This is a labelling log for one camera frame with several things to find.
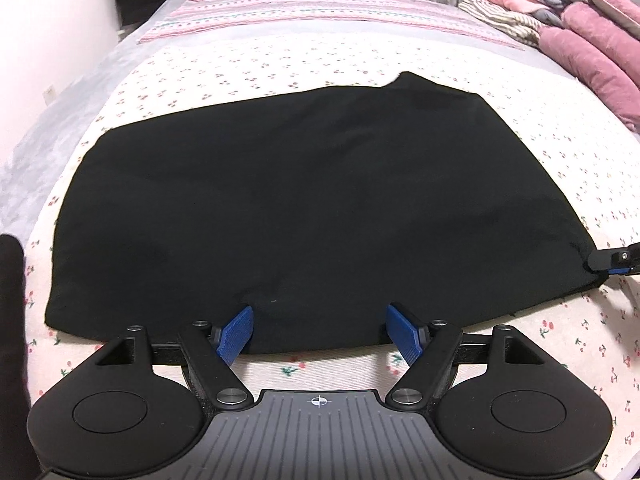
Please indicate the beige knitted cloth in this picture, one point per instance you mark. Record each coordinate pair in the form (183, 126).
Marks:
(519, 26)

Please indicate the pink striped blanket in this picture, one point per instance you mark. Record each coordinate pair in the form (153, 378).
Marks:
(195, 16)

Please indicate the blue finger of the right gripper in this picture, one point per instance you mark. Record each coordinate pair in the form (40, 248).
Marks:
(615, 261)

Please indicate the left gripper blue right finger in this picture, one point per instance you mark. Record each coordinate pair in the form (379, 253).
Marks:
(408, 333)

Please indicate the pink folded clothes pile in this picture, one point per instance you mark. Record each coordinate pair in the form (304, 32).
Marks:
(597, 42)

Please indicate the black sleeve forearm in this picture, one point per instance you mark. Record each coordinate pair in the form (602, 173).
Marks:
(18, 460)

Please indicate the white wall socket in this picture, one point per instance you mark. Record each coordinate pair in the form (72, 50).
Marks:
(49, 95)

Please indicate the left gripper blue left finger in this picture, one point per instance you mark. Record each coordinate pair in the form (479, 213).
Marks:
(234, 336)

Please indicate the black pants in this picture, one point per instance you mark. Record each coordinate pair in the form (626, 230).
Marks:
(316, 209)

